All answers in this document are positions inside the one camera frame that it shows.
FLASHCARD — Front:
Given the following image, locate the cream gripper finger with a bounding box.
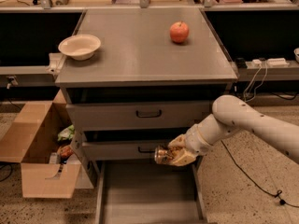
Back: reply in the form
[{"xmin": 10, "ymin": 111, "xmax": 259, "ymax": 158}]
[
  {"xmin": 167, "ymin": 134, "xmax": 186, "ymax": 149},
  {"xmin": 170, "ymin": 149, "xmax": 196, "ymax": 166}
]

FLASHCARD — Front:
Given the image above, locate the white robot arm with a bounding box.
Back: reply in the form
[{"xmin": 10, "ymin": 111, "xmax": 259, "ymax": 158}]
[{"xmin": 168, "ymin": 95, "xmax": 299, "ymax": 166}]

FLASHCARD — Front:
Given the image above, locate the grey open bottom drawer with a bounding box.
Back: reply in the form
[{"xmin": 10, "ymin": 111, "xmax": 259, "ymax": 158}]
[{"xmin": 95, "ymin": 160, "xmax": 207, "ymax": 224}]

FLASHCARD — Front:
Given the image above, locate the grey drawer cabinet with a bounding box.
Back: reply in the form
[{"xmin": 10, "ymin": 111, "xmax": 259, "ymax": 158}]
[{"xmin": 56, "ymin": 7, "xmax": 237, "ymax": 179}]

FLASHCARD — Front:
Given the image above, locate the grey middle drawer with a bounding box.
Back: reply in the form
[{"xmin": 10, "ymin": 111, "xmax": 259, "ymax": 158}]
[{"xmin": 82, "ymin": 140, "xmax": 169, "ymax": 161}]

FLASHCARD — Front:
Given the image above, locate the grey top drawer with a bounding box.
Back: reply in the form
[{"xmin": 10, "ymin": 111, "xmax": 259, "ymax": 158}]
[{"xmin": 66, "ymin": 101, "xmax": 212, "ymax": 132}]

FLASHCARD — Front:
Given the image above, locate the green snack bag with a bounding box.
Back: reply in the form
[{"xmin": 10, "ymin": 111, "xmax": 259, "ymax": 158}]
[{"xmin": 57, "ymin": 125, "xmax": 75, "ymax": 142}]

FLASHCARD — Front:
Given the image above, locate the red apple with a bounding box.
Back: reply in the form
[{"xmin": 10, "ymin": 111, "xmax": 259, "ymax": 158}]
[{"xmin": 169, "ymin": 21, "xmax": 189, "ymax": 43}]

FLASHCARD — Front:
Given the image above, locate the red snack bag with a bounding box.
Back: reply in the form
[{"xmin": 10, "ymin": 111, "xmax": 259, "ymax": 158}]
[{"xmin": 58, "ymin": 145, "xmax": 73, "ymax": 159}]

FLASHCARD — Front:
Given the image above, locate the white power strip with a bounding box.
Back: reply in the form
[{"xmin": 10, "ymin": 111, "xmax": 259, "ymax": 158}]
[{"xmin": 251, "ymin": 58, "xmax": 289, "ymax": 68}]

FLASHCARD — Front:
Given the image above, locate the white bowl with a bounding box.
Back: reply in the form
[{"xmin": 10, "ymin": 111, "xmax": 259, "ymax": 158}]
[{"xmin": 58, "ymin": 35, "xmax": 101, "ymax": 61}]

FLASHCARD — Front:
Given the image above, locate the open cardboard box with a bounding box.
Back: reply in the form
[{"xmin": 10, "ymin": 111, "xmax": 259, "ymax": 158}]
[{"xmin": 0, "ymin": 92, "xmax": 80, "ymax": 199}]

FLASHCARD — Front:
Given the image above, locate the black floor cable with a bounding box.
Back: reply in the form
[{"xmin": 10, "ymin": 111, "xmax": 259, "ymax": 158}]
[{"xmin": 220, "ymin": 139, "xmax": 299, "ymax": 209}]

